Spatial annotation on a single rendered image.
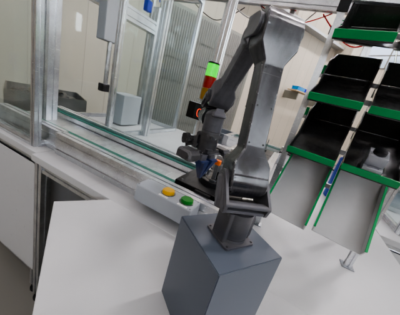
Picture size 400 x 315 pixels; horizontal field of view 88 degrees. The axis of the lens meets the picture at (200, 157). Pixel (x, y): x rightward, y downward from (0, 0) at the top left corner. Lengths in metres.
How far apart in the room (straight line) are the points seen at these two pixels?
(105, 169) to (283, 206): 0.67
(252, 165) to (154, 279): 0.36
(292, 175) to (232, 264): 0.50
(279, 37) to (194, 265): 0.40
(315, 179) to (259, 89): 0.50
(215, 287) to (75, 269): 0.34
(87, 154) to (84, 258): 0.49
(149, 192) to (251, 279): 0.42
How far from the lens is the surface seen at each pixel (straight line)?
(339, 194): 0.82
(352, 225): 0.79
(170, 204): 0.66
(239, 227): 0.37
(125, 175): 0.85
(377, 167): 0.72
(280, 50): 0.40
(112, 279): 0.57
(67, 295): 0.55
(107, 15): 1.57
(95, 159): 0.95
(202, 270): 0.38
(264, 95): 0.37
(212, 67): 0.94
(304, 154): 0.68
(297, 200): 0.76
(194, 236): 0.39
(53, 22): 1.46
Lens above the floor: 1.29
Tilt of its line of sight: 17 degrees down
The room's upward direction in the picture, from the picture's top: 15 degrees clockwise
